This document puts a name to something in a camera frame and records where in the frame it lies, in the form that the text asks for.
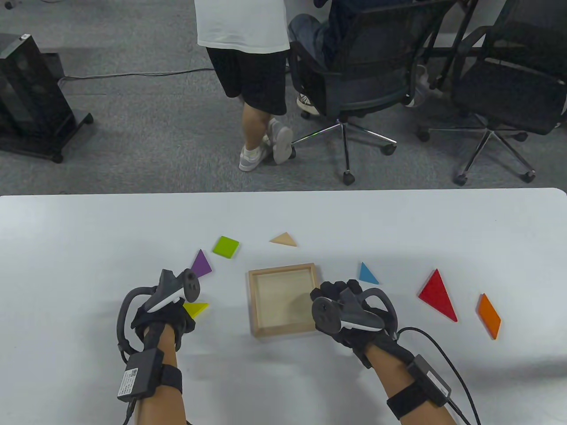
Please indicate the person's right hand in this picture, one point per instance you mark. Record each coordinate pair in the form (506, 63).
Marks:
(336, 290)

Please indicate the person's left hand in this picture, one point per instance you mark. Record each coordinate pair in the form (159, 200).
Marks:
(168, 318)

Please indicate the yellow triangle tangram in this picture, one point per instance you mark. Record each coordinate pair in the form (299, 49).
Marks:
(197, 308)

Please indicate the blue triangle tangram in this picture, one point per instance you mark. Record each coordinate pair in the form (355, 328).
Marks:
(366, 275)

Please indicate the purple triangle tangram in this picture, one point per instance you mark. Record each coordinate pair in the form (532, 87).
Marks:
(201, 265)

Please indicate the wooden square tray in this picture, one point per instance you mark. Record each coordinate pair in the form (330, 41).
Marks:
(274, 301)

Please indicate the beige triangle tangram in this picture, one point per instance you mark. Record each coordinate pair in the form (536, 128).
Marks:
(283, 240)

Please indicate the green square tangram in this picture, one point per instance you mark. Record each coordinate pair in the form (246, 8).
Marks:
(226, 246)

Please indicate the red triangle tangram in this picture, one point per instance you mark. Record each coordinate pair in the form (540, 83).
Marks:
(436, 294)

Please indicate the orange parallelogram tangram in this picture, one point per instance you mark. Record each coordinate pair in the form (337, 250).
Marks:
(487, 315)

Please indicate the person's right forearm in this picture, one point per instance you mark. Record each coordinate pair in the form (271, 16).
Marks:
(398, 380)

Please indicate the grey left hand controller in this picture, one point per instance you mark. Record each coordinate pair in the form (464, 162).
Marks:
(170, 287)

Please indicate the grey hand controller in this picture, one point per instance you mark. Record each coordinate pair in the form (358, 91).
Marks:
(170, 287)
(354, 316)

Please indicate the grey right hand controller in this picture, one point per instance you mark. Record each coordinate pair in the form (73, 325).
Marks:
(354, 316)

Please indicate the grey left wrist module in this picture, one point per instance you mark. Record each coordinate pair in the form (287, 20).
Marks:
(139, 376)

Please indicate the grey wrist module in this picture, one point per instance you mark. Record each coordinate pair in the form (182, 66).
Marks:
(427, 378)
(139, 376)

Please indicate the grey right wrist module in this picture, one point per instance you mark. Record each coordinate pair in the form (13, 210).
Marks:
(427, 378)

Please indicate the black mesh office chair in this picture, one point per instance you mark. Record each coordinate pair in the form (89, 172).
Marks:
(509, 97)
(376, 75)

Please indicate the black computer tower on stand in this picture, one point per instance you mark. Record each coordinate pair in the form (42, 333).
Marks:
(26, 88)

